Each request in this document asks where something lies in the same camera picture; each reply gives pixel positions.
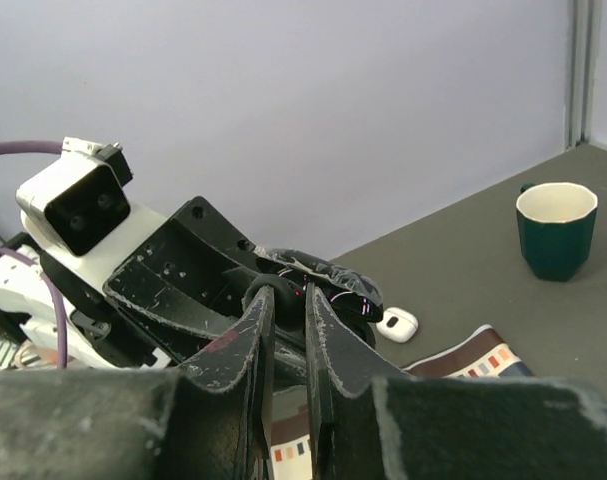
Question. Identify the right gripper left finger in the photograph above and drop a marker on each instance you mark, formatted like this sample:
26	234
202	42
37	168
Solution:
208	419

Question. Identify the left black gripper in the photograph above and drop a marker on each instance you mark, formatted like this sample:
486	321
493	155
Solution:
183	286

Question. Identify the dark green mug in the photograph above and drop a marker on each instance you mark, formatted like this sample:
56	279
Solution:
556	222

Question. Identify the black earbud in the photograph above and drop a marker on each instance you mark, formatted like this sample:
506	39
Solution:
288	295

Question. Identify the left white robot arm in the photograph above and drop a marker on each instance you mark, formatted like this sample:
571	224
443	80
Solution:
56	301

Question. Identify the left aluminium frame post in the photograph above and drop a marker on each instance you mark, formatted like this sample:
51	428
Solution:
583	38

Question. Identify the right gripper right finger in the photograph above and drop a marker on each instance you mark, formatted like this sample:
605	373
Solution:
370	420

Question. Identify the white charging case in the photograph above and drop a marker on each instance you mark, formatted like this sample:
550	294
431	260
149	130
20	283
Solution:
397	325

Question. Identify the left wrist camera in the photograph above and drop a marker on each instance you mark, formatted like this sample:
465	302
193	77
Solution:
78	199

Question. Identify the colourful patchwork placemat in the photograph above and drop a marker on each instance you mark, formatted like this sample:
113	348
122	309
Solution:
483	354

